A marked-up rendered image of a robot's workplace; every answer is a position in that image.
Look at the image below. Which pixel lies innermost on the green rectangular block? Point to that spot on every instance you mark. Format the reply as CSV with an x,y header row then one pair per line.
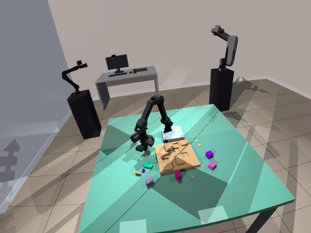
x,y
148,165

